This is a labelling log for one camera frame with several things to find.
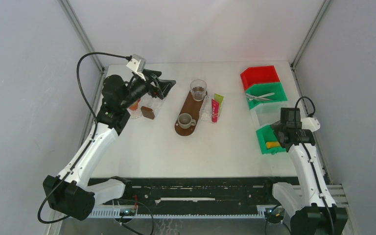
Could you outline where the green bin with toothpaste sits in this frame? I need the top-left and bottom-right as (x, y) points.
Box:
(256, 125), (286, 155)

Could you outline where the white storage bin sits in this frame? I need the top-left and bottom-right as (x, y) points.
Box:
(250, 101), (292, 130)

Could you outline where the yellow toothpaste tube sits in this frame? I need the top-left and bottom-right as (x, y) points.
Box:
(265, 141), (281, 149)

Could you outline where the red toothpaste tube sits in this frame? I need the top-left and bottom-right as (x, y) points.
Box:
(211, 99), (220, 123)

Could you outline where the brown oval wooden tray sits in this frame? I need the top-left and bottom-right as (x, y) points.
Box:
(174, 91), (208, 137)

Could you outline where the orange ceramic cup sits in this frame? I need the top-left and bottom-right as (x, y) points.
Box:
(128, 99), (140, 111)

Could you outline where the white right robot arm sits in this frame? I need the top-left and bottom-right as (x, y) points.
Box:
(263, 107), (348, 235)

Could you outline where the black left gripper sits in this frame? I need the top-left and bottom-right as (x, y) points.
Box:
(119, 69), (175, 110)

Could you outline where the green bin with toothbrushes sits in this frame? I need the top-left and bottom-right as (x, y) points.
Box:
(245, 82), (288, 109)

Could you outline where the red storage bin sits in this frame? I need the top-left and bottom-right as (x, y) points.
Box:
(240, 65), (280, 90)

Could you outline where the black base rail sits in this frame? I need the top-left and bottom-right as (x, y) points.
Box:
(105, 177), (298, 216)

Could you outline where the clear textured oval tray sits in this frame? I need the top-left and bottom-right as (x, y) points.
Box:
(128, 109), (142, 119)

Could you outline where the grey ceramic cup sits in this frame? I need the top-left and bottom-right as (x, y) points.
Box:
(177, 113), (196, 129)

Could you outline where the green toothpaste tube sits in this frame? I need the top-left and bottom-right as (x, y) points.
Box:
(214, 93), (224, 107)

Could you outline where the clear glass tumbler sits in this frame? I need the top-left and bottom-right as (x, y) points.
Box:
(190, 79), (207, 101)

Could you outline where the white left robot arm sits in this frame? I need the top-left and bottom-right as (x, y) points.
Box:
(37, 69), (176, 224)

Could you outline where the clear textured acrylic holder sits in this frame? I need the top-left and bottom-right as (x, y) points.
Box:
(199, 96), (223, 124)

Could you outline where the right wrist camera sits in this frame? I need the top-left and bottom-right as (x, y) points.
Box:
(301, 117), (321, 132)

